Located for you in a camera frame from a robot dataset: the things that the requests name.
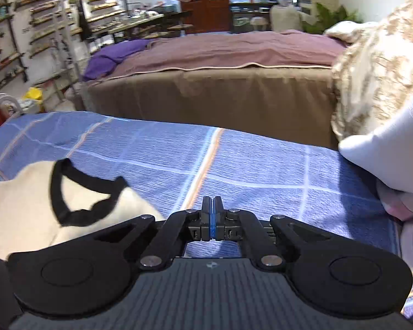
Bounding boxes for cluttered display table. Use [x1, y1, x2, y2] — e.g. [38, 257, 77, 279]
[89, 3, 193, 52]

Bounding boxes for white covered chair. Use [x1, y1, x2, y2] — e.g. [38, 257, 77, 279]
[270, 4, 314, 32]

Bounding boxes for white pillow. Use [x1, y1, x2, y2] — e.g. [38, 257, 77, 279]
[339, 84, 413, 194]

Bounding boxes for green plant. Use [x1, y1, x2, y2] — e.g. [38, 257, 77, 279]
[302, 3, 362, 35]

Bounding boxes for brown bed with mauve blanket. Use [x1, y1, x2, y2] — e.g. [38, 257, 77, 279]
[72, 29, 347, 149]

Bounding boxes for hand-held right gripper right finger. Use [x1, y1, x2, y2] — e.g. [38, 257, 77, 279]
[213, 196, 332, 271]

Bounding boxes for floral beige quilt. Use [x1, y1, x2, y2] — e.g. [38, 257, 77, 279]
[330, 0, 413, 142]

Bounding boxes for white garment with black trim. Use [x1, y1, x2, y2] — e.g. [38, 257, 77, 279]
[0, 158, 163, 261]

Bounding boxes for wall shelves with goods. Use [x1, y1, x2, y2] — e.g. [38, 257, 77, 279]
[0, 0, 127, 93]

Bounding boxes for purple cloth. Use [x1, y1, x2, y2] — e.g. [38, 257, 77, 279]
[83, 39, 153, 81]

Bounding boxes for yellow bag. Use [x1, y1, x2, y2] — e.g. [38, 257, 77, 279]
[23, 87, 44, 104]

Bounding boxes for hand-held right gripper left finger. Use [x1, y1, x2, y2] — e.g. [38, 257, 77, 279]
[92, 196, 214, 271]

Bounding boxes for wooden door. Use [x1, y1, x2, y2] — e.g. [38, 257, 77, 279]
[175, 0, 232, 34]

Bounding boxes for blue plaid bed sheet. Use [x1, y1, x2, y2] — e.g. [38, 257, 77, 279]
[0, 111, 413, 320]

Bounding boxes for pink cloth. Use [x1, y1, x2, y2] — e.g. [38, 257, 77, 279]
[376, 180, 413, 221]

